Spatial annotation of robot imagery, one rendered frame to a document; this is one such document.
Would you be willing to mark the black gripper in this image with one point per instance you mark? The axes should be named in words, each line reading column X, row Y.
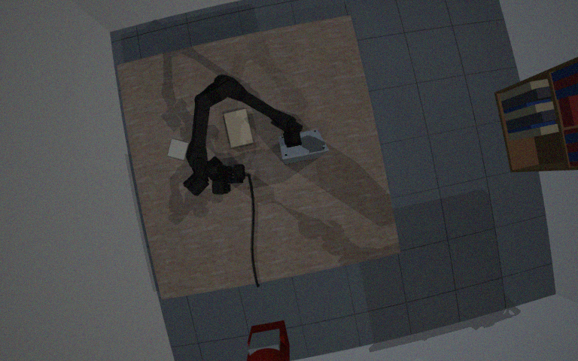
column 238, row 172

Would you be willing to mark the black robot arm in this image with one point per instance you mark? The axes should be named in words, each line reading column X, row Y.
column 225, row 86

